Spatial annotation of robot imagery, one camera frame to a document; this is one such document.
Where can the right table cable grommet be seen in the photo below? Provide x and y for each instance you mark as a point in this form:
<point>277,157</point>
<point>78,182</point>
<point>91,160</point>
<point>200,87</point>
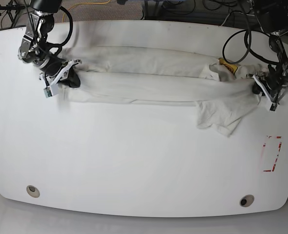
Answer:
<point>246,201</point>

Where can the wrist camera board left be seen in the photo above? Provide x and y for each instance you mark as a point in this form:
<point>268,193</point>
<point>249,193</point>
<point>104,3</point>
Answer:
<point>271,106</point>

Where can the left table cable grommet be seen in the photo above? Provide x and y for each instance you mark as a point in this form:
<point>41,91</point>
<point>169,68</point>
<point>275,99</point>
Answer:
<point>32,191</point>

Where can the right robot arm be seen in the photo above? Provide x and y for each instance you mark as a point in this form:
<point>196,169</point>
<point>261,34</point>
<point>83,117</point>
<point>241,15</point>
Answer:
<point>37,50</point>

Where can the black tripod stand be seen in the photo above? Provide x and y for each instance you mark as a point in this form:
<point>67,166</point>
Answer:
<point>13,10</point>

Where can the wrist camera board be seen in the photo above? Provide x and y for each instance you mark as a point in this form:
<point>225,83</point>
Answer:
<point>271,106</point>
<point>51,91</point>

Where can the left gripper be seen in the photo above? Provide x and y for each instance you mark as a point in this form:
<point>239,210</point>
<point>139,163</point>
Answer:
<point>269,86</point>

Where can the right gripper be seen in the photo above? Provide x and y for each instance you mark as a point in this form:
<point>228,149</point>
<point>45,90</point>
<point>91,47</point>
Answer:
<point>55,71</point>

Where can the wrist camera board right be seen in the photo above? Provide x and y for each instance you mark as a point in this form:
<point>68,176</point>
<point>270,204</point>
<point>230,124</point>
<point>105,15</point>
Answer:
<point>51,91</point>

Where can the table cable grommet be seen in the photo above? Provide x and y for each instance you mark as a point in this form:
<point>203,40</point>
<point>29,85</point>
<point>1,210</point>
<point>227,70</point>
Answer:
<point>32,191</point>
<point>246,201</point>

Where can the red tape rectangle marking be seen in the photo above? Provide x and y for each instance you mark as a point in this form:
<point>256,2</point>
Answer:
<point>270,153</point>

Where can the white printed T-shirt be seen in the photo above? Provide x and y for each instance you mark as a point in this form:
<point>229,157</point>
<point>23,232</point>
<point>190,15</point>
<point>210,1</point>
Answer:
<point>145,75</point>

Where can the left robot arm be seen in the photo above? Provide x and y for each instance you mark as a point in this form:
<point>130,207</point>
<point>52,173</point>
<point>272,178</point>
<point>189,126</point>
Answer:
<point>272,17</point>

